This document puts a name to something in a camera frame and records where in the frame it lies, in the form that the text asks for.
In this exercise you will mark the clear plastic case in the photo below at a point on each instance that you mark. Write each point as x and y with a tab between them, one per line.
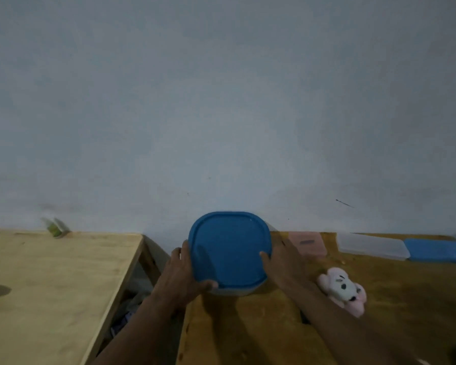
372	246

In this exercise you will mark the person's left hand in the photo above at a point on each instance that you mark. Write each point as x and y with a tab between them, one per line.
175	281

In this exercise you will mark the person's right forearm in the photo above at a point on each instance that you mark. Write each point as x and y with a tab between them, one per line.
346	330

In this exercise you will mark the person's left forearm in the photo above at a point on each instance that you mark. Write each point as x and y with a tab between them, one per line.
137	334

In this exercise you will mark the wooden side table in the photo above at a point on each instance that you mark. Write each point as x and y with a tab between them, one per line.
53	292

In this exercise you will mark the pink transparent case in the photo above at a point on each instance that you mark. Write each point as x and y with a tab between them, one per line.
311	250

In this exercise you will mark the blue container lid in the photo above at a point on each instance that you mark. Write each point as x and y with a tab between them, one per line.
230	247

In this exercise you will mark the person's right hand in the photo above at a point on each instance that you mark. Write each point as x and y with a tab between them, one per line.
289	269

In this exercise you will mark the blue plastic case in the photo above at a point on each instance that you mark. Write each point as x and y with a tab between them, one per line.
437	250

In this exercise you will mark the pink flower plush toy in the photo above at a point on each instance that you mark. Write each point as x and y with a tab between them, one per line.
342	290

